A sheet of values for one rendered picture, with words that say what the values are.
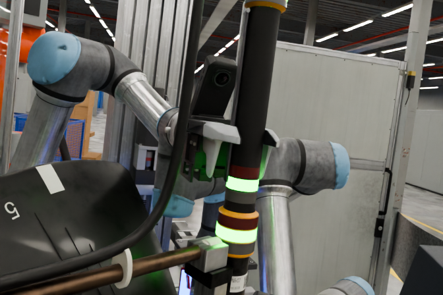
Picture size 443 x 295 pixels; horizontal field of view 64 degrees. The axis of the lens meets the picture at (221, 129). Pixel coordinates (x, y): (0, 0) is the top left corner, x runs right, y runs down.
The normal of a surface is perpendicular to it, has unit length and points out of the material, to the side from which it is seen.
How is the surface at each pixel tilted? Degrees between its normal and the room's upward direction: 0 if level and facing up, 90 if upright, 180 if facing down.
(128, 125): 90
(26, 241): 53
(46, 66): 83
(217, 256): 90
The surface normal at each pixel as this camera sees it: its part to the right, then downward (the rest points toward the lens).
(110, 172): 0.68, -0.66
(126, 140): 0.37, 0.10
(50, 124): 0.39, 0.44
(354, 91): 0.17, 0.07
